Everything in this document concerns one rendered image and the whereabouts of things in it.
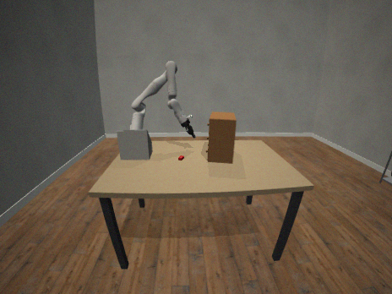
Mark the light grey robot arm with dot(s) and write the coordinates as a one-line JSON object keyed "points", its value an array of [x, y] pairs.
{"points": [[153, 88]]}

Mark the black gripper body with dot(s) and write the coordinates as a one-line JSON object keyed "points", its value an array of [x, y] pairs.
{"points": [[186, 124]]}

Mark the brown wooden chest of drawers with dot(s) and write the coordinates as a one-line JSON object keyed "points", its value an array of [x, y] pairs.
{"points": [[222, 138]]}

